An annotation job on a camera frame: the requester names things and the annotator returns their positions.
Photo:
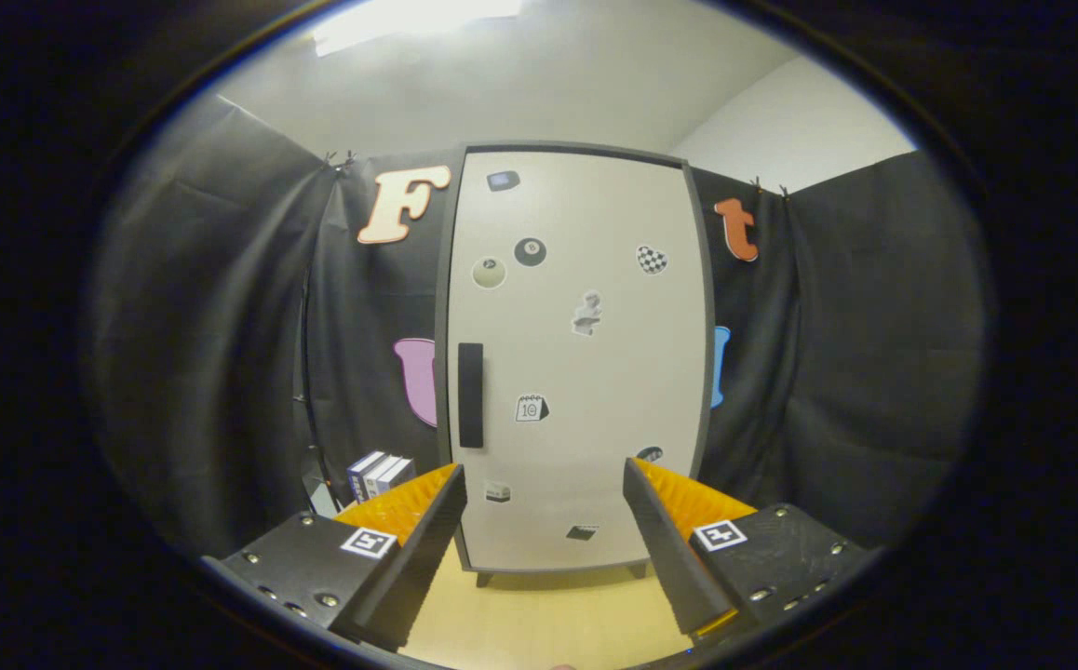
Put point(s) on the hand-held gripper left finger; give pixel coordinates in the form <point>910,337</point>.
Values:
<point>418,568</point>

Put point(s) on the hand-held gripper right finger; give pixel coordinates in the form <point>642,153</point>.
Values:
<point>667,558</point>

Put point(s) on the grey cabinet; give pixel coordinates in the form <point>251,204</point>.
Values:
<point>440,279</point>

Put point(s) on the black backdrop cloth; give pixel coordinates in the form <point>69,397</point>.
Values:
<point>213,326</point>

